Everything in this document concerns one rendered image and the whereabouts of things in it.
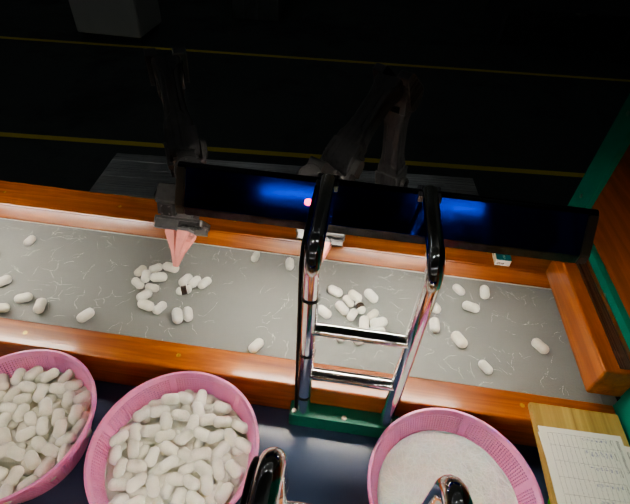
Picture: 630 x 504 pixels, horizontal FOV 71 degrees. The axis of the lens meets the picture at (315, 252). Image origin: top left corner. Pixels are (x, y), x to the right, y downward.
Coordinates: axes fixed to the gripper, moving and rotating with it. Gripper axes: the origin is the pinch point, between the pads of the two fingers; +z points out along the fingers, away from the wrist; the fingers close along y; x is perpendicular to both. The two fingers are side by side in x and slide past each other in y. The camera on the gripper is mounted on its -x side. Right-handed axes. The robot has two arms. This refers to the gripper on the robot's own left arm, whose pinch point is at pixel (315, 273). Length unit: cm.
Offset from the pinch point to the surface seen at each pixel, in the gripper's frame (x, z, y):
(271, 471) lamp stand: -56, 19, 2
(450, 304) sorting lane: 8.3, 2.4, 30.1
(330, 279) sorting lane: 10.0, 0.4, 3.0
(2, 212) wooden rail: 14, -6, -81
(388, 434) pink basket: -14.5, 25.8, 16.6
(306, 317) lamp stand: -30.4, 7.8, 1.4
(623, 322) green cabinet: -9, 2, 57
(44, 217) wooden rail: 14, -6, -70
